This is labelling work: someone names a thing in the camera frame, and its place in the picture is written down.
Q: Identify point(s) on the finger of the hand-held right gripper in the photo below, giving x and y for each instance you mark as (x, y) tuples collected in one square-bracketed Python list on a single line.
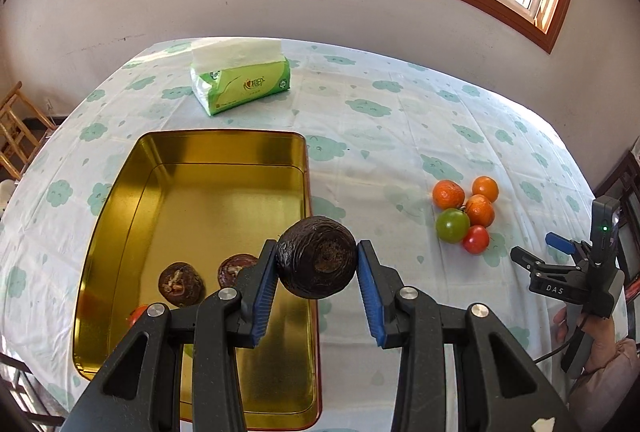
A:
[(560, 239), (530, 259)]

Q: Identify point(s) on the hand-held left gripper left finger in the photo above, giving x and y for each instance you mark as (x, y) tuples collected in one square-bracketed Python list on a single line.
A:
[(262, 292)]

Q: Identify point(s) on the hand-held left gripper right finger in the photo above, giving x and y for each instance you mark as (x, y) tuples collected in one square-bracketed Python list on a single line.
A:
[(372, 297)]

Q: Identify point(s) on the dark water chestnut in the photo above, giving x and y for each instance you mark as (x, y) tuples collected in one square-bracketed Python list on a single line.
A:
[(232, 268), (181, 284), (315, 257)]

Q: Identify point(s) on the red tomato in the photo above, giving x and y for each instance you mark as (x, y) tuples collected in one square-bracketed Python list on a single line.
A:
[(476, 239), (136, 314)]

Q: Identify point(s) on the orange tangerine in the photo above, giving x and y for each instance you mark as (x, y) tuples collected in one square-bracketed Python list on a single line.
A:
[(486, 188), (448, 194), (481, 212)]

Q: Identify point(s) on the maroon and gold tin box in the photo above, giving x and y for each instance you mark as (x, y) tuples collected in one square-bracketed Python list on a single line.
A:
[(200, 192)]

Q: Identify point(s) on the person's right hand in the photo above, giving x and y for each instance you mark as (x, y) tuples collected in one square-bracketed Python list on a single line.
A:
[(600, 342)]

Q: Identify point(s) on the green tissue pack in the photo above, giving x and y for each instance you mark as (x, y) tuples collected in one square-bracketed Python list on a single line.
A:
[(240, 87)]

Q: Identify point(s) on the light wooden chair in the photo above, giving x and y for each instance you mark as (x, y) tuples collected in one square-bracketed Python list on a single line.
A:
[(15, 122)]

